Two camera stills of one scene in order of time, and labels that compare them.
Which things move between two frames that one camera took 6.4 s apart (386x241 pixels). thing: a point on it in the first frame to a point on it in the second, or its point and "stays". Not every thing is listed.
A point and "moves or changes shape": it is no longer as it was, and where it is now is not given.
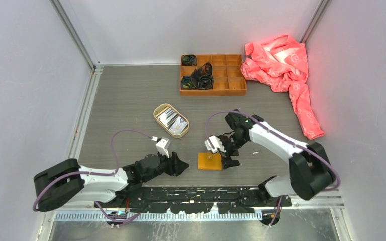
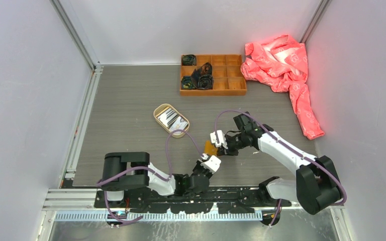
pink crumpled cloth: [281, 63] stays
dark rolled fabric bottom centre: [205, 82] stays
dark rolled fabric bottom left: [187, 83] stays
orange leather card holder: [208, 161] moves or changes shape
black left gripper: [176, 165] to [198, 165]
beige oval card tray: [176, 135] stays
